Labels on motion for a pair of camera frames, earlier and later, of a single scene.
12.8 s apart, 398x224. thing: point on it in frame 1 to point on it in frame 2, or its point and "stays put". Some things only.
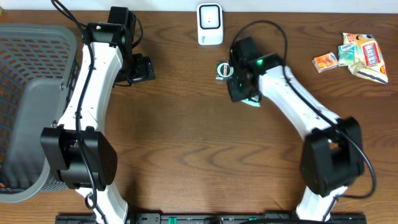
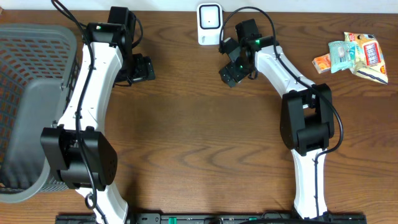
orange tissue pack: x=324 y=62 stays put
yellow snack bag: x=361 y=53 stays put
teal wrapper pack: x=252 y=102 to x=342 y=55
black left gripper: x=146 y=72 stays put
